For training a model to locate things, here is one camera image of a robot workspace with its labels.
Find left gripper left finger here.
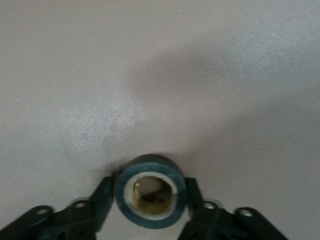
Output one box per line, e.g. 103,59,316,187
0,176,115,240

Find black tape roll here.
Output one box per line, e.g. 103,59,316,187
113,153,188,230

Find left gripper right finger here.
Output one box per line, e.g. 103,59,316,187
177,176,290,240

